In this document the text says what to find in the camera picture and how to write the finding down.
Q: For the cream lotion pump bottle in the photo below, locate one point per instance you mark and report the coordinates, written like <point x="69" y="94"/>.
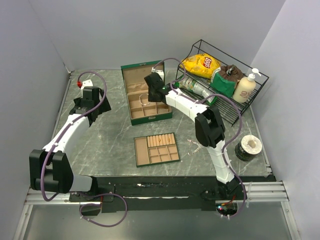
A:
<point x="245" y="86"/>

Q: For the green jewelry box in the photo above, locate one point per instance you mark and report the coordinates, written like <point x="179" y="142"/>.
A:
<point x="141" y="110"/>

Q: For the white tape roll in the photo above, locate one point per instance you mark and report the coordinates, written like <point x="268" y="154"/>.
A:
<point x="248" y="148"/>

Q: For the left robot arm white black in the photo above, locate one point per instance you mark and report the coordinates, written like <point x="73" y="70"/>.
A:
<point x="49" y="167"/>

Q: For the yellow Lays chips bag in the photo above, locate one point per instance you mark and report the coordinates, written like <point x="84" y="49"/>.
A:
<point x="202" y="65"/>

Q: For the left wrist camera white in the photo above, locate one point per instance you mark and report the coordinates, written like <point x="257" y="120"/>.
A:
<point x="85" y="83"/>

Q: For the green jewelry tray insert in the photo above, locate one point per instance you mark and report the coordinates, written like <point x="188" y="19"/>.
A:
<point x="155" y="150"/>

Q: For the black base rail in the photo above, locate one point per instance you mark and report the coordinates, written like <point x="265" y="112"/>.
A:
<point x="150" y="193"/>

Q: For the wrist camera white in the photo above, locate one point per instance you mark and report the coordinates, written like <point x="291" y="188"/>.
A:
<point x="85" y="83"/>
<point x="159" y="72"/>

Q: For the green brown paper bag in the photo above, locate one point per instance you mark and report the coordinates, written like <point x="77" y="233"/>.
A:
<point x="226" y="79"/>

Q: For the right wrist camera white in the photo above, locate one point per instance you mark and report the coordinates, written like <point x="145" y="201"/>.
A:
<point x="159" y="72"/>

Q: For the silver pearl bangle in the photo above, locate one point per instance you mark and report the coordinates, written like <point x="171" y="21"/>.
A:
<point x="144" y="99"/>
<point x="162" y="109"/>

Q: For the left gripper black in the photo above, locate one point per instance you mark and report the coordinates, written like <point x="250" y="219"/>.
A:
<point x="104" y="107"/>

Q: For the green white snack bag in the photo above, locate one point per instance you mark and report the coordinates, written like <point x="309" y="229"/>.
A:
<point x="195" y="87"/>

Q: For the black wire shelf rack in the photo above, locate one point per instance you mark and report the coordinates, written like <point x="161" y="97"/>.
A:
<point x="226" y="110"/>

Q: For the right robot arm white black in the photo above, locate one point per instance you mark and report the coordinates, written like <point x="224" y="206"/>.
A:
<point x="209" y="126"/>

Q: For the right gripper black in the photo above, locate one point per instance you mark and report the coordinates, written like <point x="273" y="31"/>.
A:
<point x="151" y="99"/>

